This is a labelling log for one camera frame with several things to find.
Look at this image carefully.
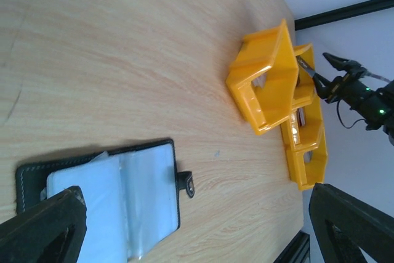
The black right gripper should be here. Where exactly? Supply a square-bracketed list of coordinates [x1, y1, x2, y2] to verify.
[312, 52, 368, 105]

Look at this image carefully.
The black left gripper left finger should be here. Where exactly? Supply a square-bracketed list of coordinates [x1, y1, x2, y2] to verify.
[1, 186, 87, 262]

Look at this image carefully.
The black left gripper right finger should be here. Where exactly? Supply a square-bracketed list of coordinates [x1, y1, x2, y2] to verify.
[308, 183, 393, 262]

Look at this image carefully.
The black VIP card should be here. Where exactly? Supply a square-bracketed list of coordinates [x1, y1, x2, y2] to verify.
[296, 55, 316, 77]

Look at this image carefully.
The black leather card holder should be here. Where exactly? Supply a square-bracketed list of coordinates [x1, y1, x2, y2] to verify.
[15, 139, 195, 262]

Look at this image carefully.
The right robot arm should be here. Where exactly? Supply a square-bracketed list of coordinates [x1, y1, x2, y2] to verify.
[312, 52, 393, 144]

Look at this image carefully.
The yellow bin with black cards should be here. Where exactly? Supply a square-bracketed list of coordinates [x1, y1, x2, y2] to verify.
[292, 43, 315, 109]

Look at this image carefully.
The red VIP card stack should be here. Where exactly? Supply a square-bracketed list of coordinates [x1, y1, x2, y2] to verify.
[296, 107, 306, 127]

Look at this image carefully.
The yellow bin with red cards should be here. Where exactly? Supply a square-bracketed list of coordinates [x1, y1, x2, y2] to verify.
[280, 97, 324, 151]

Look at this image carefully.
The yellow bin with blue cards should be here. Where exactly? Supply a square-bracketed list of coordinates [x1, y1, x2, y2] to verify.
[286, 133, 328, 191]

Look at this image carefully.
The yellow bin with white cards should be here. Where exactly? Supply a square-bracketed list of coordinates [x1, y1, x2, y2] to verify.
[226, 19, 299, 135]

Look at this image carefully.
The white card stack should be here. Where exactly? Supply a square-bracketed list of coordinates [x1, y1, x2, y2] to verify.
[252, 74, 266, 88]

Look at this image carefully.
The blue card stack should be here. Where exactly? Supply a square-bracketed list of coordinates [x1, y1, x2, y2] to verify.
[304, 151, 312, 163]

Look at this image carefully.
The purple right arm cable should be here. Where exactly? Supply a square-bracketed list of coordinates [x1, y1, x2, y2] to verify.
[366, 71, 391, 84]

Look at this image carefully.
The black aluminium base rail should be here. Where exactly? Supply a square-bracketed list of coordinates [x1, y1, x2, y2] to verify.
[273, 231, 311, 263]

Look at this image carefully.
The black frame post right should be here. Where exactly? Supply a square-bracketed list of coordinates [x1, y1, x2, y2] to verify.
[294, 0, 393, 31]

